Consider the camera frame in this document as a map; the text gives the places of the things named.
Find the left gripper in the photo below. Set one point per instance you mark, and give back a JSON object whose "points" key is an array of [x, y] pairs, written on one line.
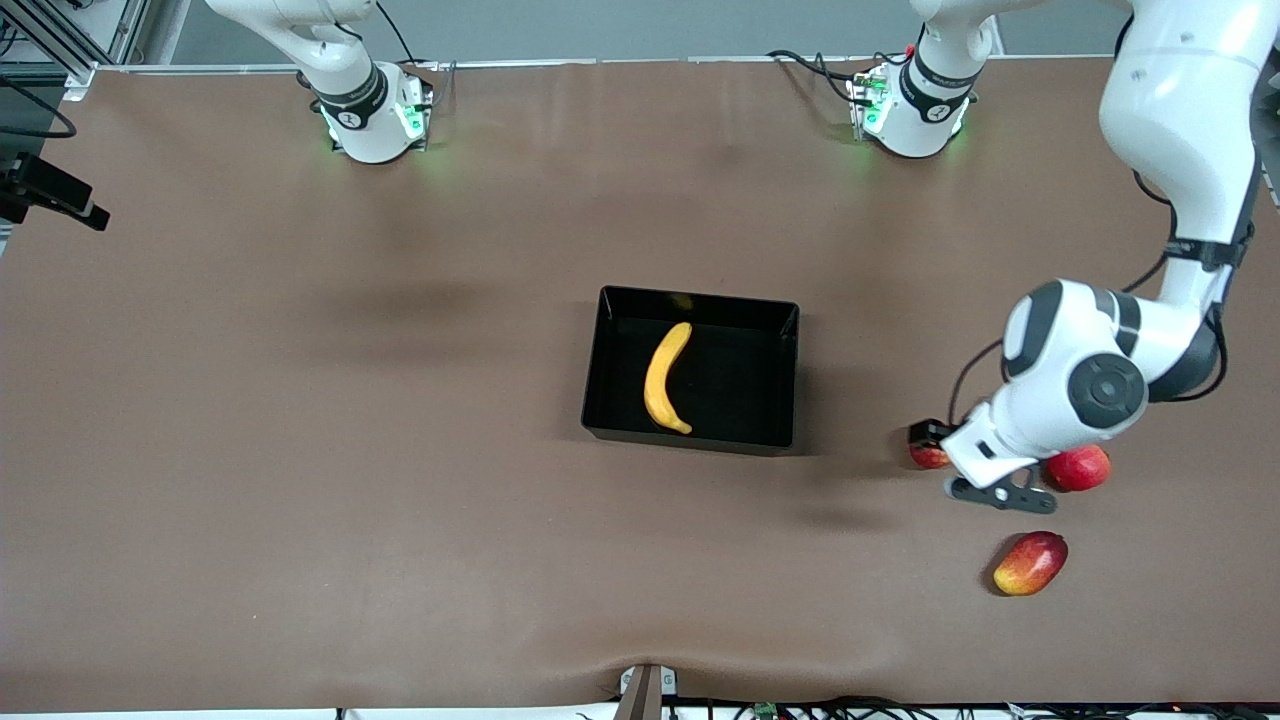
{"points": [[928, 433]]}

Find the red yellow apple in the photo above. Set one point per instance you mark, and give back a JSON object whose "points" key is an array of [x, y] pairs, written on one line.
{"points": [[928, 458]]}

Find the black plastic box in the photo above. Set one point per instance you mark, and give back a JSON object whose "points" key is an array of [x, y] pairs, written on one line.
{"points": [[740, 400]]}

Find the yellow banana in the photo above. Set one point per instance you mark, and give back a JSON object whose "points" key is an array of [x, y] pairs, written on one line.
{"points": [[660, 385]]}

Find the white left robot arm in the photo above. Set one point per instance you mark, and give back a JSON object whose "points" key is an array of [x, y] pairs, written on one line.
{"points": [[1180, 120]]}

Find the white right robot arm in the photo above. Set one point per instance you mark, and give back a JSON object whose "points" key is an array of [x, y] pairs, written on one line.
{"points": [[370, 120]]}

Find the red yellow mango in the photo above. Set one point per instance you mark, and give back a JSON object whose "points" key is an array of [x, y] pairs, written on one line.
{"points": [[1030, 565]]}

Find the green circuit board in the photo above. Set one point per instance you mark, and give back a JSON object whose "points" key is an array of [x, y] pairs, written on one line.
{"points": [[766, 711]]}

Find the brown table cloth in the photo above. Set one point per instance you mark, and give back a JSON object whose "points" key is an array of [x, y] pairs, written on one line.
{"points": [[300, 450]]}

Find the metal table clamp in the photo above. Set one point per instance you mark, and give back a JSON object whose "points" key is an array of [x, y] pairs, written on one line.
{"points": [[668, 683]]}

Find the aluminium frame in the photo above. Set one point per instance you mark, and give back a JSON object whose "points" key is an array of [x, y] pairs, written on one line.
{"points": [[110, 30]]}

